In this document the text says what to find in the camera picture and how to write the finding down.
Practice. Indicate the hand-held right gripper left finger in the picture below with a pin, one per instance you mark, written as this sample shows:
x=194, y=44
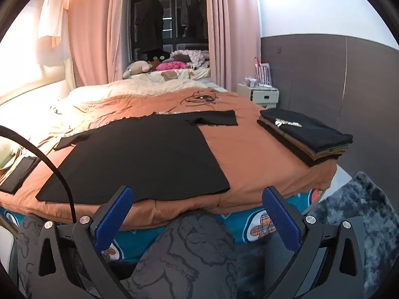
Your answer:
x=113, y=218

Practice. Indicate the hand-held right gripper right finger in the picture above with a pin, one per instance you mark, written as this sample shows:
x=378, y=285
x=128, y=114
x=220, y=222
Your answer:
x=280, y=221

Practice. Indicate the black t-shirt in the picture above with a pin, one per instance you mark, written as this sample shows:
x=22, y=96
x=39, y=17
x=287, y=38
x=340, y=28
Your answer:
x=140, y=162

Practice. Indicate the stack of folded clothes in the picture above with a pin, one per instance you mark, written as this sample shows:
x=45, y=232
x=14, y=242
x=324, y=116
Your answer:
x=311, y=134

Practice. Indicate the teal printed bed sheet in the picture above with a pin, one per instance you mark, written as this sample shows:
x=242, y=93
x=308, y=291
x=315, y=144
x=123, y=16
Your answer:
x=230, y=221

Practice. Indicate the orange blanket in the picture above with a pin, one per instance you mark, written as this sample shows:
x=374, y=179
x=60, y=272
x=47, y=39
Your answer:
x=243, y=162

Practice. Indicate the grey shaggy rug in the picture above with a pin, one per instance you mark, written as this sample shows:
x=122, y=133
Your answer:
x=358, y=211

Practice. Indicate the grey printed pants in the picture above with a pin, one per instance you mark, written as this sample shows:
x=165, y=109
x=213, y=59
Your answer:
x=187, y=255

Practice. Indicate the small folded black cloth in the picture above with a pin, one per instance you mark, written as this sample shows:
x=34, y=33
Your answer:
x=18, y=174

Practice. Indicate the white nightstand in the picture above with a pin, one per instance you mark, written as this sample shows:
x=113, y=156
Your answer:
x=265, y=96

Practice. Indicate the cream padded headboard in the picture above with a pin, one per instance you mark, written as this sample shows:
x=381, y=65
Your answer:
x=31, y=92

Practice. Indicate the beige stuffed toy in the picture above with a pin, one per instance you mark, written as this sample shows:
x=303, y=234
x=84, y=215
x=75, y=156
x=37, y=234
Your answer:
x=135, y=68

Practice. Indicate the small brown teddy bear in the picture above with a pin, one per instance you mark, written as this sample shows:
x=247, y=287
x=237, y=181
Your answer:
x=170, y=75

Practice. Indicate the pink cloth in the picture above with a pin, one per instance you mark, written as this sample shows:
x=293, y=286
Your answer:
x=171, y=66

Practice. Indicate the dark plush toy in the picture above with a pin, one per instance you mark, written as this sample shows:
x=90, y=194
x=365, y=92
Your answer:
x=156, y=56

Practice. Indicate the floral blanket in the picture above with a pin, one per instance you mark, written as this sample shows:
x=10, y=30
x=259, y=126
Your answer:
x=193, y=57

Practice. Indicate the pink curtain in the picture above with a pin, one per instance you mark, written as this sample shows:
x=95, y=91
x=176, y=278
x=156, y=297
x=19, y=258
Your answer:
x=230, y=37
x=90, y=37

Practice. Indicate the dark hanging coat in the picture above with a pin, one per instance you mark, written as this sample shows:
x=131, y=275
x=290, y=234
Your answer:
x=190, y=12
x=149, y=21

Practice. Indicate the white hanging cloth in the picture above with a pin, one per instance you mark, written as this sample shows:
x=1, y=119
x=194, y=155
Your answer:
x=51, y=21

